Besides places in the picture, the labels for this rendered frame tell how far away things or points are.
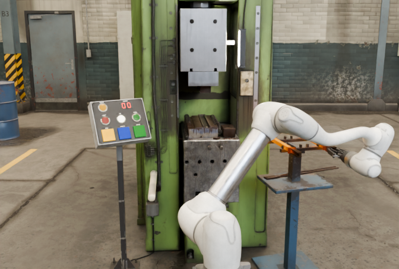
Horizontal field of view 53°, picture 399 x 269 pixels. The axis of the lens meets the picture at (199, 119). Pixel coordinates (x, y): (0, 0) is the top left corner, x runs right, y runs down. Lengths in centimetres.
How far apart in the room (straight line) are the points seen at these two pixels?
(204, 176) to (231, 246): 112
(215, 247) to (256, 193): 144
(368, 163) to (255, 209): 117
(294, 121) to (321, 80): 725
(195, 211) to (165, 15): 143
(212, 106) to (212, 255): 169
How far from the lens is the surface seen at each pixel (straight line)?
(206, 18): 262
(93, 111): 249
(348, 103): 926
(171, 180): 293
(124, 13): 814
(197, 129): 268
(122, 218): 279
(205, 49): 262
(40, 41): 933
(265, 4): 284
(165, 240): 312
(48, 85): 935
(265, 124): 187
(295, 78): 886
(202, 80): 263
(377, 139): 219
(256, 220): 314
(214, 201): 181
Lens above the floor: 159
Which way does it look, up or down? 12 degrees down
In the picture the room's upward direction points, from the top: straight up
